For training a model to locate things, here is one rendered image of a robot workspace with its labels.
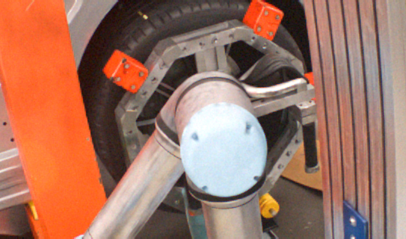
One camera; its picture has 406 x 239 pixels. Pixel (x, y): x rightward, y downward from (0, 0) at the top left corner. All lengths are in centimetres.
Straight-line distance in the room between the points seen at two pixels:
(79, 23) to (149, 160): 97
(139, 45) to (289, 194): 146
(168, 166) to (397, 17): 52
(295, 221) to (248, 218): 219
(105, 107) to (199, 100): 116
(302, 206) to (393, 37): 257
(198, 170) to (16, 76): 64
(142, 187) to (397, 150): 48
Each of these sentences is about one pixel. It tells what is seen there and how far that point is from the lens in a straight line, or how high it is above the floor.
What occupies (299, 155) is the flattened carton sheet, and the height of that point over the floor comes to 1.
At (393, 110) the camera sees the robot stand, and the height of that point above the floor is 150.
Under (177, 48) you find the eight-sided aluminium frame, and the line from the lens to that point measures 234.
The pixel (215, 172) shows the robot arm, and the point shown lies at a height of 139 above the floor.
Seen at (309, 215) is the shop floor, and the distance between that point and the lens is 354.
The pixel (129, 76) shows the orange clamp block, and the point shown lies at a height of 107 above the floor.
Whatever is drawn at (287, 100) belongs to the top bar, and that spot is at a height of 97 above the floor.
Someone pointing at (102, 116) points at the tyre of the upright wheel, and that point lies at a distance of 244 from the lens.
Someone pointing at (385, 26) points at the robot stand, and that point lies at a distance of 106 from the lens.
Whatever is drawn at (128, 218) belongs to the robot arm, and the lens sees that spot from 147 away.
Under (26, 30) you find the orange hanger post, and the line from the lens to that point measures 175.
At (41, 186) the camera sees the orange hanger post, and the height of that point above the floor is 109.
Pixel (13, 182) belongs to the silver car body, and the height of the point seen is 83.
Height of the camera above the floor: 204
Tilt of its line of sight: 28 degrees down
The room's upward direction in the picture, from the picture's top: 9 degrees counter-clockwise
